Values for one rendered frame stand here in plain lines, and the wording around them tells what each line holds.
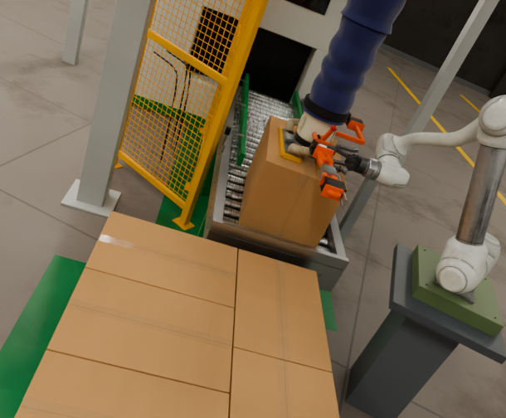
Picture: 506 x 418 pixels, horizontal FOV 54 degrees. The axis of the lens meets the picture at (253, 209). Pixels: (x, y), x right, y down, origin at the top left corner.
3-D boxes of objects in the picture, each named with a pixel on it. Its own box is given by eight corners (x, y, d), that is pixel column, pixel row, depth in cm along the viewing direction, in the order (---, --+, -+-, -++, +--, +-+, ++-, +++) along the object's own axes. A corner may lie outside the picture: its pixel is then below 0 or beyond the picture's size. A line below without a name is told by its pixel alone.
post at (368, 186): (309, 276, 327) (381, 147, 277) (318, 279, 328) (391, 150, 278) (310, 283, 321) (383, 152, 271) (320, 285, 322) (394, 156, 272)
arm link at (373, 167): (373, 183, 220) (361, 179, 219) (369, 173, 228) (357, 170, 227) (382, 167, 216) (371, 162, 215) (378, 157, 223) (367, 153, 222)
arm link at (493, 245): (483, 280, 217) (513, 242, 207) (471, 294, 204) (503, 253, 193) (450, 258, 224) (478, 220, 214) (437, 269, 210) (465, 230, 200)
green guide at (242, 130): (235, 79, 430) (238, 69, 426) (245, 82, 432) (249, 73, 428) (224, 161, 295) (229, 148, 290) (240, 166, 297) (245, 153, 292)
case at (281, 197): (246, 174, 292) (270, 114, 272) (308, 196, 297) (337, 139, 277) (236, 229, 241) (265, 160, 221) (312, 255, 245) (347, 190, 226)
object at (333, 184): (318, 184, 193) (323, 174, 190) (335, 190, 194) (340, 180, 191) (320, 195, 185) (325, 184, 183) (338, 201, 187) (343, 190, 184)
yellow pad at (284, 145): (277, 129, 258) (281, 121, 256) (295, 135, 260) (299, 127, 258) (279, 157, 229) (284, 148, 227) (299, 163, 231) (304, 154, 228)
